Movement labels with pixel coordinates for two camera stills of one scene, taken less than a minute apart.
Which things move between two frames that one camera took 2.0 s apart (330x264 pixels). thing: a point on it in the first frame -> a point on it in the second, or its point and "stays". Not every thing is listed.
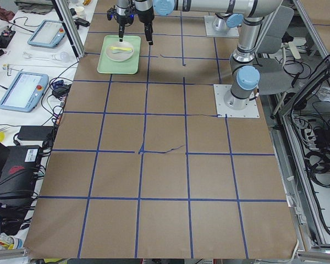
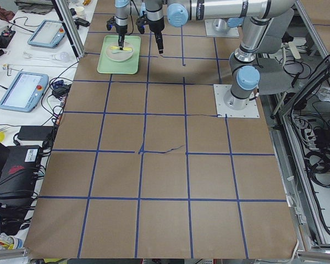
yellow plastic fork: (114, 48) stays
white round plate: (119, 51) stays
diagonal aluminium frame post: (71, 31) stays
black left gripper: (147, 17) -> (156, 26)
